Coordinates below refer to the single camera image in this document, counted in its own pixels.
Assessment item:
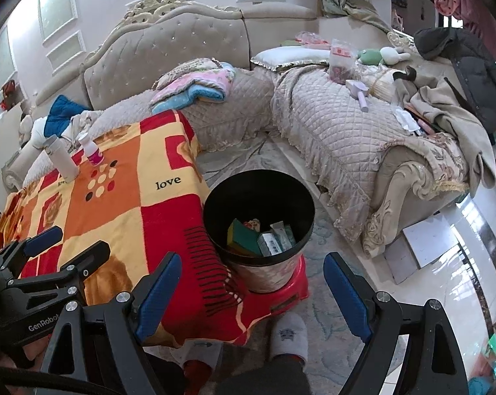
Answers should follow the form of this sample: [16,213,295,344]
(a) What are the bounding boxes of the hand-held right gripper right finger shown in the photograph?
[323,252,471,395]

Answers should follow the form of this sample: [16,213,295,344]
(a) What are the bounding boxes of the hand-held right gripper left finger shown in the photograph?
[40,252,183,395]

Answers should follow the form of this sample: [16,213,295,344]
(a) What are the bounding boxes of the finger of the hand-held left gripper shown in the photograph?
[0,225,63,273]
[61,241,111,299]

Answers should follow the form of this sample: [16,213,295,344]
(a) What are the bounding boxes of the small blue white box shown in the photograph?
[257,232,293,257]

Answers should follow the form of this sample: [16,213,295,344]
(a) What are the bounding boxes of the teal tissue packet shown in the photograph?
[270,221,294,239]

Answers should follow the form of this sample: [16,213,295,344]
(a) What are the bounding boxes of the green yellow sponge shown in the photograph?
[227,219,262,256]

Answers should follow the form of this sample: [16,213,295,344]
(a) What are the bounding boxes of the black trash bin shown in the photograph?
[203,170,315,295]

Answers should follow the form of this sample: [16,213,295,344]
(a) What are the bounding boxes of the pale patterned rug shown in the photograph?
[190,136,409,395]

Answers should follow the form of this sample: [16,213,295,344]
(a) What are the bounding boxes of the red orange checked blanket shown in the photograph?
[0,109,282,348]

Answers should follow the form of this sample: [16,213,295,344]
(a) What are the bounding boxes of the red plastic stool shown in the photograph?
[227,255,310,322]

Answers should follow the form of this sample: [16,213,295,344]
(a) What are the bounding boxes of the white slipper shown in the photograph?
[181,339,224,379]
[269,312,310,365]

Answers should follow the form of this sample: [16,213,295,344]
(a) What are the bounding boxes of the beige thermos bottle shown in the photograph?
[43,135,79,182]

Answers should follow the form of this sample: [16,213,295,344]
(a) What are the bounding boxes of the white pink-label pill bottle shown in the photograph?
[77,132,104,168]

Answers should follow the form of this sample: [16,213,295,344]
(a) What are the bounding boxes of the white flat board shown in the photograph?
[384,216,462,284]

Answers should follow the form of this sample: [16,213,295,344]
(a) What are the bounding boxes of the person's dark trouser leg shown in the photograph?
[215,356,312,395]

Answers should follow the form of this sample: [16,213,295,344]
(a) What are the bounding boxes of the blue jacket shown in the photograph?
[46,94,93,136]

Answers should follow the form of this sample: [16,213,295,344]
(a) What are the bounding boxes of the beige tufted corner sofa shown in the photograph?
[1,0,496,260]

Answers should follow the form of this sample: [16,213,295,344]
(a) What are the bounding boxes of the folded pink blue blankets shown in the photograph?
[150,58,237,114]

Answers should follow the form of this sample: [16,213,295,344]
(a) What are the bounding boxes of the pale purple brush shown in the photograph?
[346,80,371,112]

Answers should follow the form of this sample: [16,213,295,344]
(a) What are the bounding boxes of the beige coat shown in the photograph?
[396,76,496,190]

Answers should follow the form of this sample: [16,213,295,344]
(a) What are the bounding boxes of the straw hand broom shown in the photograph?
[369,70,415,101]

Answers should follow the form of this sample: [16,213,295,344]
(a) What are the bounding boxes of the clear bag with red contents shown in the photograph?
[327,39,358,85]

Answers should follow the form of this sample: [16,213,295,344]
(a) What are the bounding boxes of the green plush toy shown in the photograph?
[357,47,382,66]

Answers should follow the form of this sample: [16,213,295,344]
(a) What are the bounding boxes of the white rabbit plush toy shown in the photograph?
[380,46,411,66]

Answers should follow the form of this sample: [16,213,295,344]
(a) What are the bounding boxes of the white frilled pillow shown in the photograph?
[250,46,333,70]

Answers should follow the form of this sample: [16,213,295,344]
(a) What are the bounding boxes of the black padded jacket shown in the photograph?
[413,27,496,134]

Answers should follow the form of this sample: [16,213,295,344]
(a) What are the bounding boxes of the hanging pink clothes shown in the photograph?
[414,0,496,64]

